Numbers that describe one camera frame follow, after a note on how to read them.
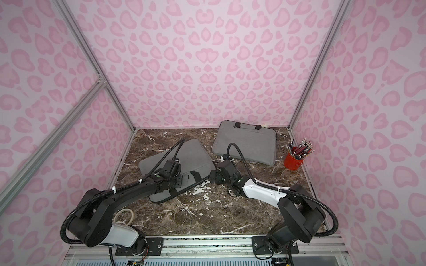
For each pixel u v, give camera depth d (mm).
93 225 426
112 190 484
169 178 707
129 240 611
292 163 946
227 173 669
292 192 459
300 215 430
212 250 731
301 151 900
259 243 739
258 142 1064
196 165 974
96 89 859
